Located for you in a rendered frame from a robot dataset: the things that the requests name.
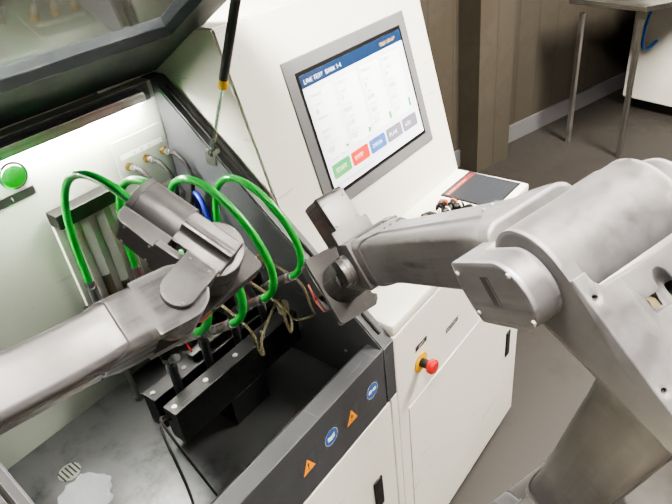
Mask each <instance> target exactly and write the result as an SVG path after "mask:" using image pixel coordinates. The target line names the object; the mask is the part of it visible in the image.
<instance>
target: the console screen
mask: <svg viewBox="0 0 672 504"><path fill-rule="evenodd" d="M280 68H281V71H282V74H283V77H284V80H285V83H286V86H287V89H288V92H289V95H290V98H291V101H292V104H293V107H294V110H295V113H296V116H297V119H298V122H299V125H300V128H301V131H302V134H303V137H304V140H305V143H306V146H307V149H308V152H309V155H310V158H311V161H312V164H313V167H314V170H315V173H316V176H317V179H318V182H319V185H320V188H321V191H322V194H323V195H324V194H326V193H327V192H329V191H331V190H333V189H334V188H336V187H338V186H340V187H342V188H343V190H344V191H345V193H346V194H347V196H348V197H349V199H350V200H352V199H353V198H354V197H356V196H357V195H358V194H360V193H361V192H362V191H364V190H365V189H366V188H368V187H369V186H370V185H372V184H373V183H374V182H376V181H377V180H378V179H380V178H381V177H382V176H384V175H385V174H386V173H388V172H389V171H390V170H392V169H393V168H394V167H396V166H397V165H398V164H400V163H401V162H402V161H404V160H405V159H406V158H408V157H409V156H410V155H412V154H413V153H414V152H416V151H417V150H418V149H420V148H421V147H423V146H424V145H425V144H427V143H428V142H429V141H431V140H432V139H433V137H432V133H431V128H430V124H429V120H428V116H427V112H426V108H425V103H424V99H423V95H422V91H421V87H420V83H419V79H418V74H417V70H416V66H415V62H414V58H413V54H412V49H411V45H410V41H409V37H408V33H407V29H406V25H405V20H404V16H403V12H402V10H400V11H398V12H395V13H393V14H391V15H389V16H386V17H384V18H382V19H380V20H377V21H375V22H373V23H371V24H369V25H366V26H364V27H362V28H360V29H357V30H355V31H353V32H351V33H348V34H346V35H344V36H342V37H339V38H337V39H335V40H333V41H330V42H328V43H326V44H324V45H321V46H319V47H317V48H315V49H313V50H310V51H308V52H306V53H304V54H301V55H299V56H297V57H295V58H292V59H290V60H288V61H286V62H283V63H281V64H280Z"/></svg>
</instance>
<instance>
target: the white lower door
mask: <svg viewBox="0 0 672 504"><path fill-rule="evenodd" d="M303 504H399V503H398V491H397V480H396V468H395V456H394V444H393V433H392V421H391V409H390V402H387V404H386V405H385V407H384V408H383V409H382V410H381V411H380V413H379V414H378V415H377V416H376V417H375V419H374V420H373V421H372V422H371V423H370V425H369V426H368V427H367V428H366V429H365V430H364V432H363V433H362V434H361V435H360V436H359V438H358V439H357V440H356V441H355V442H354V444H353V445H352V446H351V447H350V448H349V449H348V451H347V452H346V453H345V454H344V455H343V457H342V458H341V459H340V460H339V461H338V463H337V464H336V465H335V466H334V467H333V469H332V470H331V471H330V472H329V473H328V474H327V476H326V477H325V478H324V479H323V480H322V482H321V483H320V484H319V485H318V486H317V488H316V489H315V490H314V491H313V492H312V494H311V495H310V496H309V497H308V498H307V499H306V501H305V502H304V503H303Z"/></svg>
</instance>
